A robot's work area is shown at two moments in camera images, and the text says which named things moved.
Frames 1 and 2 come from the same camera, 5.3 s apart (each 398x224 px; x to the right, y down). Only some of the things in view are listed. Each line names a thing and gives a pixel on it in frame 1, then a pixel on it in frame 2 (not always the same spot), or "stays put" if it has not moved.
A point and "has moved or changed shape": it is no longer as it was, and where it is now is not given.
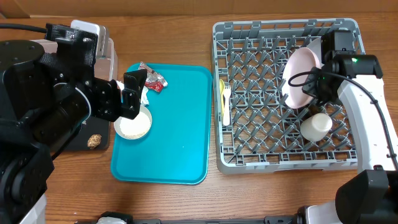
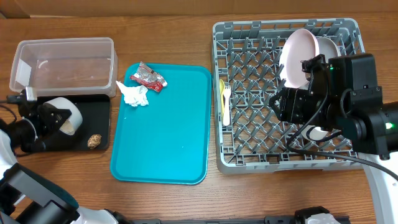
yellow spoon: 222,85 stays put
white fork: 227,118 stays put
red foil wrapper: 153,81 stays put
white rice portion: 135,128 has moved or changed shape
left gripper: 128,107 -> 44,114
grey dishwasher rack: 256,129 stays put
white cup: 315,127 stays put
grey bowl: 138,127 has moved or changed shape
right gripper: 310,89 -> 292,99
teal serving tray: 178,149 stays put
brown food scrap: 94,140 stays put
